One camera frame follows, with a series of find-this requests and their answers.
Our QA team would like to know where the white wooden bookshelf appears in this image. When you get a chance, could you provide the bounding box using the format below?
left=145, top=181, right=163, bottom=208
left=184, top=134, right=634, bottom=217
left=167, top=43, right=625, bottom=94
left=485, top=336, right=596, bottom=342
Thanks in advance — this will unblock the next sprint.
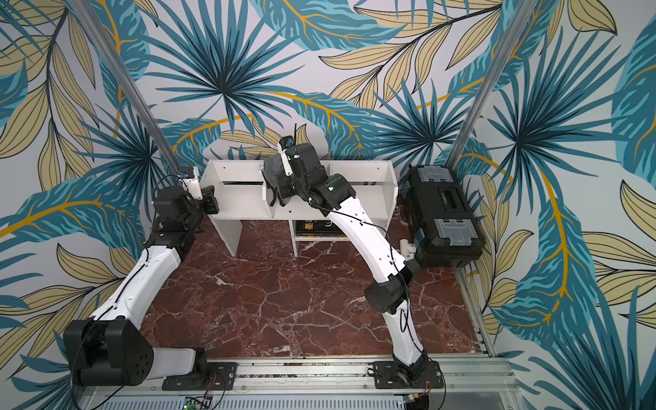
left=199, top=158, right=400, bottom=257

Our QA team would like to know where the dark grey green cloth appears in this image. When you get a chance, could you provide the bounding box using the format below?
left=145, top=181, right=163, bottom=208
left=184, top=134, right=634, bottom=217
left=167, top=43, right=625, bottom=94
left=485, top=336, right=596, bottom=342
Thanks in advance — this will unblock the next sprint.
left=261, top=154, right=294, bottom=207

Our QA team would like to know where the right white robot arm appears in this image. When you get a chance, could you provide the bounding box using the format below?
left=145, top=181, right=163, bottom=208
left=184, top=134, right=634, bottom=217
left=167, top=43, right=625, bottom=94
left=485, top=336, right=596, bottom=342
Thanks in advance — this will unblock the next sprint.
left=279, top=143, right=437, bottom=388

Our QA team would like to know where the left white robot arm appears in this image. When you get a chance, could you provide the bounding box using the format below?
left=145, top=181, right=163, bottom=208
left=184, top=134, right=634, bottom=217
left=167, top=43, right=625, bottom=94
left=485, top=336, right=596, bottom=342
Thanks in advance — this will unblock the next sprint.
left=63, top=178, right=219, bottom=390

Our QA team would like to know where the black yellow book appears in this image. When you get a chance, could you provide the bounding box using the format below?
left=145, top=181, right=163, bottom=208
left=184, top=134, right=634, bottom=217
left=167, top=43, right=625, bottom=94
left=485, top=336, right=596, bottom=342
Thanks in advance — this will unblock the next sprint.
left=295, top=220, right=346, bottom=238

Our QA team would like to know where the white pvc pipe fitting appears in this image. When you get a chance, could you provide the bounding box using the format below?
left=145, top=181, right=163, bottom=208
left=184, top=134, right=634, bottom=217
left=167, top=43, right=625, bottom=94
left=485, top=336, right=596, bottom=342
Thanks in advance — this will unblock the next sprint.
left=399, top=239, right=416, bottom=259

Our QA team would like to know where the black plastic toolbox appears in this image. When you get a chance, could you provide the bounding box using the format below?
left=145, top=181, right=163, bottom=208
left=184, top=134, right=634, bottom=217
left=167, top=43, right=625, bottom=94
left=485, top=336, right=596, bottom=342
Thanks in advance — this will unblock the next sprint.
left=400, top=165, right=486, bottom=268

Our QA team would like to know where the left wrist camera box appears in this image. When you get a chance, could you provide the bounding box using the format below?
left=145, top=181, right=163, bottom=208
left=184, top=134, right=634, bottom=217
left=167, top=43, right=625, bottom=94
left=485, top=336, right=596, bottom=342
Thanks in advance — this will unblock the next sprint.
left=178, top=167, right=203, bottom=200

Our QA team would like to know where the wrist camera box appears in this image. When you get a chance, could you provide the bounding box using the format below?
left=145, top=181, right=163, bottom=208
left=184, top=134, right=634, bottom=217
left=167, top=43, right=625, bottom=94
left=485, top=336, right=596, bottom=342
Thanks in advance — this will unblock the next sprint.
left=178, top=167, right=203, bottom=200
left=278, top=136, right=296, bottom=177

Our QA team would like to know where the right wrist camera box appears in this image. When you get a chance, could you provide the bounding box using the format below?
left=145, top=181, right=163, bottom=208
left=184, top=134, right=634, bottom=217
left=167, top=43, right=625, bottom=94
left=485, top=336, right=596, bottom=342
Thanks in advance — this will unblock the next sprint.
left=278, top=136, right=296, bottom=177

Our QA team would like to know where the left aluminium corner post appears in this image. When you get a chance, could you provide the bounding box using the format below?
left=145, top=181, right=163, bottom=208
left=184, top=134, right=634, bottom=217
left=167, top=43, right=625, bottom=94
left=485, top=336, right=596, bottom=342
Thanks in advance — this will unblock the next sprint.
left=68, top=0, right=180, bottom=174

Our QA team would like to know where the aluminium corner post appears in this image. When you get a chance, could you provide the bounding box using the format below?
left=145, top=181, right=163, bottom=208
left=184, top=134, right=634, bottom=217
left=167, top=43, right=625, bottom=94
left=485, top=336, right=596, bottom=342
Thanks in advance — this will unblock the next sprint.
left=444, top=0, right=538, bottom=171
left=68, top=0, right=180, bottom=174

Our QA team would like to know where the right aluminium corner post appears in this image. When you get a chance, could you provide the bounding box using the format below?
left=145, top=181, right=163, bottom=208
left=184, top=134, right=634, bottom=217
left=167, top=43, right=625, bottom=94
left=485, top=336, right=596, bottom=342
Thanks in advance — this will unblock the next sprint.
left=444, top=0, right=538, bottom=171

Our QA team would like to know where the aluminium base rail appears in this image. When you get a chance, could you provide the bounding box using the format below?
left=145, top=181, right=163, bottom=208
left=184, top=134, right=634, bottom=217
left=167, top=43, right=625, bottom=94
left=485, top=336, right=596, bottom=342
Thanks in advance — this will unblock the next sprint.
left=73, top=355, right=528, bottom=409

